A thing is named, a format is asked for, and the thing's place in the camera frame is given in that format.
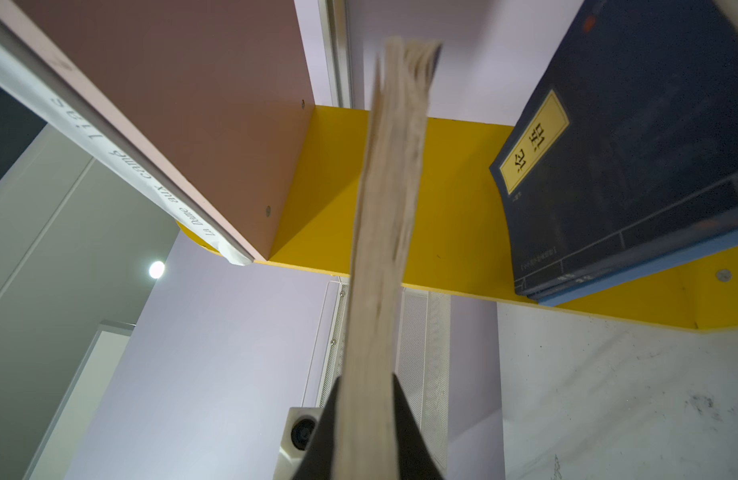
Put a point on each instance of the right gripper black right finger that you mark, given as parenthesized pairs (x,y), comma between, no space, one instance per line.
(414,458)

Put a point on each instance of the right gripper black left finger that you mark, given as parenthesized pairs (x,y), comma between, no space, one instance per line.
(317,462)

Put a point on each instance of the navy book Sunzi yellow label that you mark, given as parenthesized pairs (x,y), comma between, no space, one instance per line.
(365,430)

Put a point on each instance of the navy book Lunyu yellow label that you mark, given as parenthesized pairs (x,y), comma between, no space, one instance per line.
(624,162)

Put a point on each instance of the white book La Dame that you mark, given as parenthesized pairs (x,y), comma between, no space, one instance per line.
(33,83)

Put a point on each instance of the white mesh two-tier rack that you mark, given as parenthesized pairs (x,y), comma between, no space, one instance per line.
(422,339)

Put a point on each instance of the yellow shelf unit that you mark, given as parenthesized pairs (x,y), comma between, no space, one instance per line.
(217,95)

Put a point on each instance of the aluminium frame rail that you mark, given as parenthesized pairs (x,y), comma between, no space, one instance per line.
(335,30)

